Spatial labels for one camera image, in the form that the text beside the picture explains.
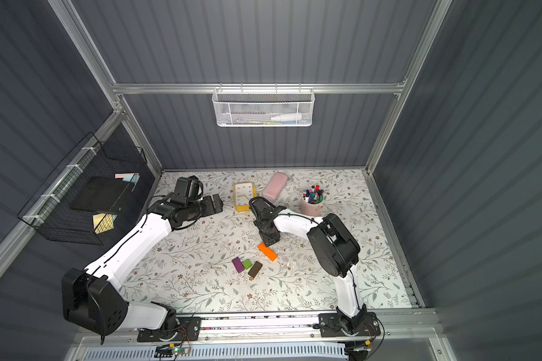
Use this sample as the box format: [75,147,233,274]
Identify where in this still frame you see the orange building block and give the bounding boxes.
[257,243,278,262]

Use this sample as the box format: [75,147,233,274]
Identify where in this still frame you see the brown building block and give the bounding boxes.
[248,261,263,278]

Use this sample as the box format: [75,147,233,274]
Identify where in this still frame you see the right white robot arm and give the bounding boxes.
[248,196,366,320]

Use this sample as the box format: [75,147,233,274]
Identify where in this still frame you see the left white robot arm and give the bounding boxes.
[62,195,224,338]

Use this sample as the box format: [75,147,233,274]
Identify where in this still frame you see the green building block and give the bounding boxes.
[242,260,252,270]

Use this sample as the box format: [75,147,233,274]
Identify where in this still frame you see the purple building block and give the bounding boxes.
[232,257,245,273]

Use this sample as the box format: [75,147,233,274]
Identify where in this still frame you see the pink pen cup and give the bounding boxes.
[300,192,323,218]

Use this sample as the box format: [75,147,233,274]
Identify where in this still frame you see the pink pencil case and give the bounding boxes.
[262,172,288,202]

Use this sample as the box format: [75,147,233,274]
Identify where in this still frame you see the pastel sticky notes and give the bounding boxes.
[114,173,139,184]

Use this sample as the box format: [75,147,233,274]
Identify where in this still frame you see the floral table mat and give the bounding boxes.
[120,168,412,314]

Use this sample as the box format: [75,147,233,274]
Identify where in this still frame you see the yellow sticky notes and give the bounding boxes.
[93,214,117,234]

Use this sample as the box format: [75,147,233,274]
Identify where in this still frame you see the black notebook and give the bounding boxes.
[70,177,134,214]

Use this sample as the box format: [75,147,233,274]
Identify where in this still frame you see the white marker in basket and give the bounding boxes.
[271,113,303,123]

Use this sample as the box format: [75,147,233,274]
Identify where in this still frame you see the small green circuit board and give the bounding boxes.
[154,344,191,359]

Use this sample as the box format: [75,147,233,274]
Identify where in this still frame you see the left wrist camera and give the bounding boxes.
[172,176,203,204]

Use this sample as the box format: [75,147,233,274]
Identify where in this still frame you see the black wire wall basket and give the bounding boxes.
[17,138,154,246]

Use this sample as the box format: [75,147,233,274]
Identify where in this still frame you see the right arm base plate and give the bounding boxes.
[313,312,382,339]

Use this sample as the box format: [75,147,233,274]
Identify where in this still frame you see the white wire mesh basket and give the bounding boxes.
[212,88,316,127]

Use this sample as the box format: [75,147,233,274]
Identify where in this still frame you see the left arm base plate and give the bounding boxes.
[137,317,202,344]

